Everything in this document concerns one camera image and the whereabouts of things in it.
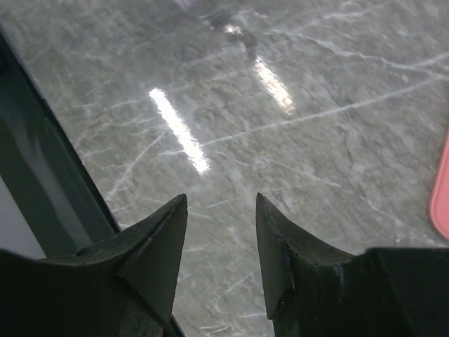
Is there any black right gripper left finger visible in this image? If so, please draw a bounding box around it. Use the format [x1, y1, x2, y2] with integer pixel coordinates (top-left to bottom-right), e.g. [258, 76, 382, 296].
[1, 194, 188, 336]

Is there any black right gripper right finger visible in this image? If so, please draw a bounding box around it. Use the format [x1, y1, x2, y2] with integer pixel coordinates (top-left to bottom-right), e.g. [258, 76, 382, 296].
[255, 194, 448, 336]

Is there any pink plastic tray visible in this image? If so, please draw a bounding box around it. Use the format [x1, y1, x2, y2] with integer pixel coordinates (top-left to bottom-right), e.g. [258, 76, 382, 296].
[429, 134, 449, 239]

